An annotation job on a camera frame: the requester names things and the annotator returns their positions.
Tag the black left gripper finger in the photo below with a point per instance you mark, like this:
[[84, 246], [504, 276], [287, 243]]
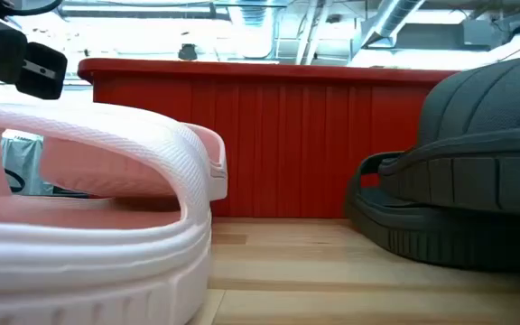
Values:
[[45, 86]]

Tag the pink foam slide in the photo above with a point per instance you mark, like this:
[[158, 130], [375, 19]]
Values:
[[106, 167], [84, 271]]

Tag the red plastic bin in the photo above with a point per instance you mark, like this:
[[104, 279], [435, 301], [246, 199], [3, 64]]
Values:
[[287, 135]]

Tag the black foam slide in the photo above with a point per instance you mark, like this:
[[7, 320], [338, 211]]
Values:
[[422, 244], [490, 113]]

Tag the pale blue cover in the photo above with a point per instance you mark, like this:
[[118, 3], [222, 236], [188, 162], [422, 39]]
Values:
[[25, 153]]

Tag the small dark device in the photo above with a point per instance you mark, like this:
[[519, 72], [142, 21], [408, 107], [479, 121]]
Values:
[[188, 52]]

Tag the silver ventilation duct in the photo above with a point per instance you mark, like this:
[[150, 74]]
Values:
[[393, 20]]

